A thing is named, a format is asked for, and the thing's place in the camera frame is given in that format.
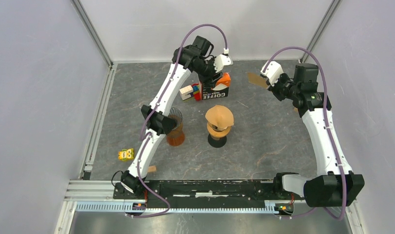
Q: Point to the yellow toy block figure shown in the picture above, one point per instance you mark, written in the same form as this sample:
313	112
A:
126	154

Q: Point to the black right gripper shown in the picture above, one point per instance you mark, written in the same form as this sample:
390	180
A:
274	89

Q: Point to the small wooden plank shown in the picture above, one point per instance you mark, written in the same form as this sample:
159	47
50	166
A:
152	169

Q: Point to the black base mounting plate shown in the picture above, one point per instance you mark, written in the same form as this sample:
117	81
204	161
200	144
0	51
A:
244	193

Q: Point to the red toy block base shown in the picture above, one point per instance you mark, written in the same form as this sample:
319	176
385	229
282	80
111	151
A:
198	96

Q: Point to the amber glass flask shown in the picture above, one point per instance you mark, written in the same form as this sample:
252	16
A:
175	140

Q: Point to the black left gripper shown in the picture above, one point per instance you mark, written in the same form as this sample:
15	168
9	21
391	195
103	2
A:
209	81

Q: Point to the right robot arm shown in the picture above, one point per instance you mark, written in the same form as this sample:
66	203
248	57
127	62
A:
336	184

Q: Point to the grey slotted cable duct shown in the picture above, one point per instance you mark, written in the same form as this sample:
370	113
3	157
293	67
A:
134	208

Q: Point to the dark smoky glass dripper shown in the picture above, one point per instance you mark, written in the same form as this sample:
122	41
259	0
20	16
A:
176	115

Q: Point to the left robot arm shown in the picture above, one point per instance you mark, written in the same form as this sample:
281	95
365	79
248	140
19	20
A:
195	57

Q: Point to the orange filter box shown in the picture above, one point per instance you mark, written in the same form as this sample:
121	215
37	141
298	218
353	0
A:
221	89

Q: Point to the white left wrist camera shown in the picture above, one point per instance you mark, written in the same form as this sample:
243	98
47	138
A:
222	60

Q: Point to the clear ribbed glass dripper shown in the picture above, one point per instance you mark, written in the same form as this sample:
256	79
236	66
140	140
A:
219	129

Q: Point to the white toy block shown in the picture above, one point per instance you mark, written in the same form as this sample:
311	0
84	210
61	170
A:
186	92

